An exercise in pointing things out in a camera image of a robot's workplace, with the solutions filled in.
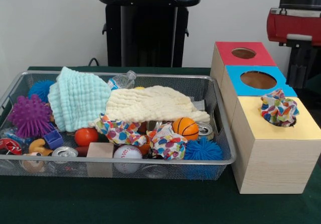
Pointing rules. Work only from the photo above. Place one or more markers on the plain wooden block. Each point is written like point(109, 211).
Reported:
point(100, 150)

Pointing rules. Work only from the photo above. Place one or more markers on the polka-dot paper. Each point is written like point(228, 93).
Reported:
point(278, 108)
point(165, 143)
point(118, 131)

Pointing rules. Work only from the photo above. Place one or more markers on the silver mesh bin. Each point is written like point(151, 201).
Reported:
point(62, 172)

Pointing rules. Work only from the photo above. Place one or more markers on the mint green cloth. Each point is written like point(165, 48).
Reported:
point(75, 96)

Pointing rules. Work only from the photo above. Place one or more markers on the orange-red ball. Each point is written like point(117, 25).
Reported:
point(86, 136)

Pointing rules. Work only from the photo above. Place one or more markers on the white toy baseball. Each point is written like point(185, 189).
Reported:
point(128, 152)

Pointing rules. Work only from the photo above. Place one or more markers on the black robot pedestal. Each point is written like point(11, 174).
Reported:
point(150, 33)

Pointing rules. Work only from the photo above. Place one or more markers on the cream cloth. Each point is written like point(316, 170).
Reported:
point(150, 103)

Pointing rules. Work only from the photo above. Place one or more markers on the dark green tablecloth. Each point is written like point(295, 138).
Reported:
point(150, 204)

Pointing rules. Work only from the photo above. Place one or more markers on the wooden three-hole sorting box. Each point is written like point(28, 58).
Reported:
point(270, 163)

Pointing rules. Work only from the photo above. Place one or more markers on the blue fuzzy ball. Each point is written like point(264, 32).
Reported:
point(203, 150)

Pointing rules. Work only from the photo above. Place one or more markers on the purple spiky ball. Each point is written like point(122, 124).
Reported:
point(30, 116)

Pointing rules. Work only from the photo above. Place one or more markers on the orange toy basketball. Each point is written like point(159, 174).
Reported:
point(185, 128)

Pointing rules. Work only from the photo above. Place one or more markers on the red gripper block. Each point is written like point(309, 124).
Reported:
point(296, 25)

